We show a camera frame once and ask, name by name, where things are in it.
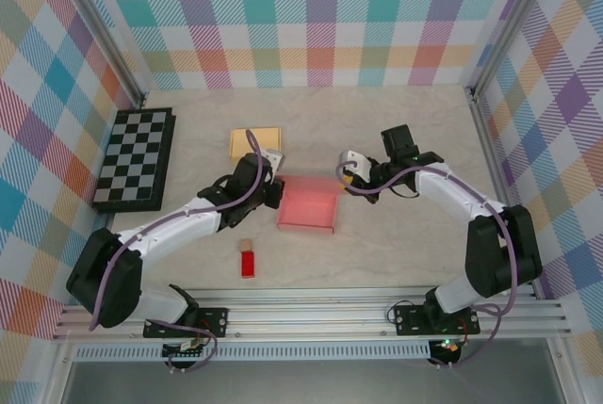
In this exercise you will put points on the small wooden cube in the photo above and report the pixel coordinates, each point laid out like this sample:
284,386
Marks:
246,246

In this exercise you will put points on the black and grey checkerboard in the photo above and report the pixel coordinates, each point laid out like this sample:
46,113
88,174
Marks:
134,154

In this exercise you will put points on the yellow paper box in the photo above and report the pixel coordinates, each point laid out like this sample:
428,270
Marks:
240,140

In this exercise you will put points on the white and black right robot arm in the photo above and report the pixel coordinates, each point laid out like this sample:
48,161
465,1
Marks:
447,197

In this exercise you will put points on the grey metal sheet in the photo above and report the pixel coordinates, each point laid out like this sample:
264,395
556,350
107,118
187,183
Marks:
306,382

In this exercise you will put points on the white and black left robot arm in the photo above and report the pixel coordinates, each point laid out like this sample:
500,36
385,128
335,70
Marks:
174,230

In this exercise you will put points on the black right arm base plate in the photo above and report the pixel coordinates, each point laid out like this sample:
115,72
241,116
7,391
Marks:
410,319

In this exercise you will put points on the red rectangular block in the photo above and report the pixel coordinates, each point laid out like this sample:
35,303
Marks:
249,263

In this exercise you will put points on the small circuit board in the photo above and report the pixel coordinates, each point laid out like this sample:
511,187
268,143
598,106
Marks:
447,346
186,350

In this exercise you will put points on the aluminium mounting rail frame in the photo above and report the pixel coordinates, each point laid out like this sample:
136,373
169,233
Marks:
306,314

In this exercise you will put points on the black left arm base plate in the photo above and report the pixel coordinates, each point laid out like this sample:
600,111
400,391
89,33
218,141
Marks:
216,321

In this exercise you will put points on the pink paper box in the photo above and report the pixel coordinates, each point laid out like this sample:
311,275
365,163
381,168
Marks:
306,208

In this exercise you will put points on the aluminium side rail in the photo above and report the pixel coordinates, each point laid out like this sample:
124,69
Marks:
484,126

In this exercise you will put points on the aluminium corner post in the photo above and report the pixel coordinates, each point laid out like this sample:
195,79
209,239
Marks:
104,27
512,22

